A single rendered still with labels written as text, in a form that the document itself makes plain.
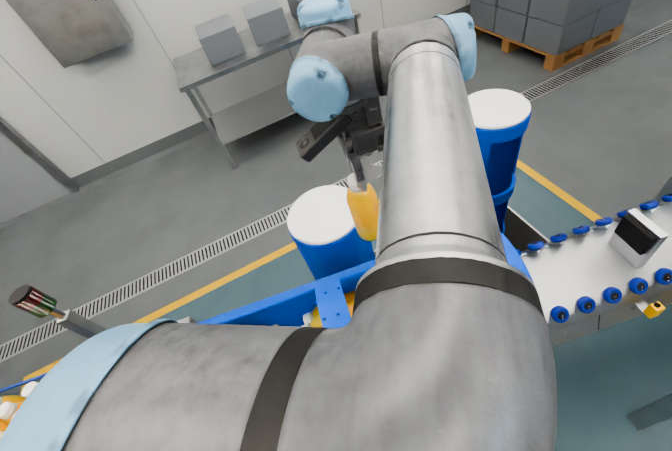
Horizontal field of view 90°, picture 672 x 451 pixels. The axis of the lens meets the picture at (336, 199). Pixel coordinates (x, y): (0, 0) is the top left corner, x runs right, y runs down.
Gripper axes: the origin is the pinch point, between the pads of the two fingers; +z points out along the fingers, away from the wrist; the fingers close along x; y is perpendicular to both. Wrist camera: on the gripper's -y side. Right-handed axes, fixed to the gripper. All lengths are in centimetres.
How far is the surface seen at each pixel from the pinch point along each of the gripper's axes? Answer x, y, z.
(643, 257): -20, 67, 47
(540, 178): 84, 135, 149
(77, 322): 22, -101, 37
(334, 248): 17.9, -12.0, 45.1
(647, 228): -17, 68, 38
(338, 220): 25.8, -7.2, 41.4
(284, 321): -3, -33, 42
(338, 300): -13.3, -13.4, 20.8
